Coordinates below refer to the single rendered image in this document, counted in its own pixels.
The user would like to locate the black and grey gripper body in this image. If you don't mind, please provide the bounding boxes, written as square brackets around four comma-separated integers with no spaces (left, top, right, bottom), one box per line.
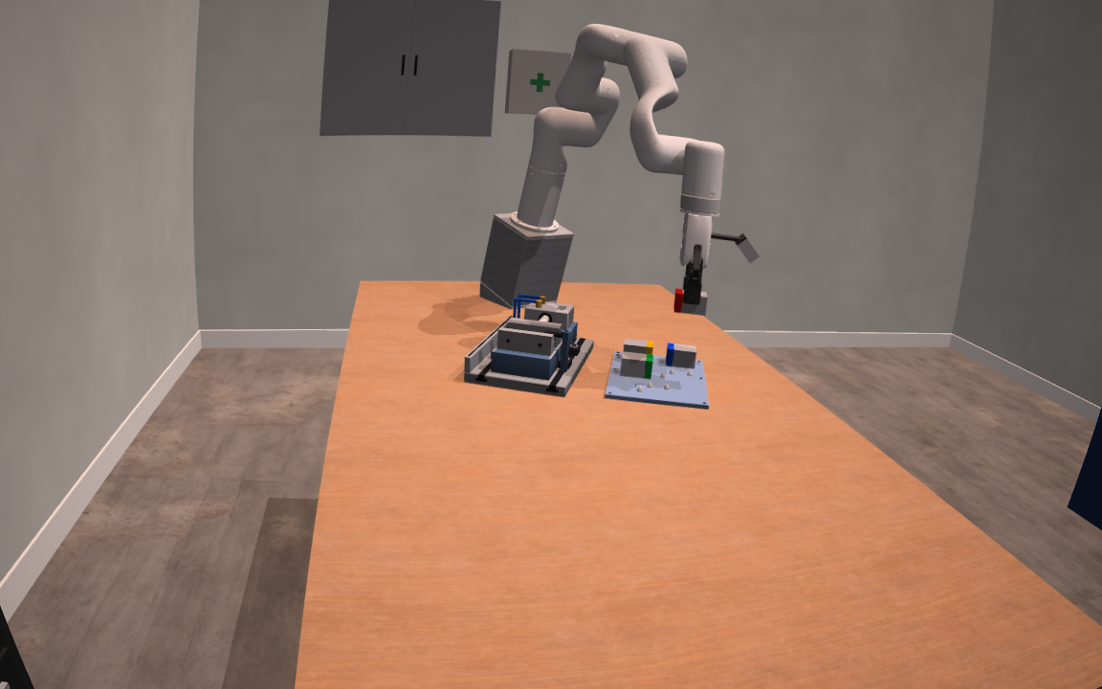
[680,209,719,269]

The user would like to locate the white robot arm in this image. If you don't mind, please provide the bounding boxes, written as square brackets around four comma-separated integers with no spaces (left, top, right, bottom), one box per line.
[510,24,724,233]

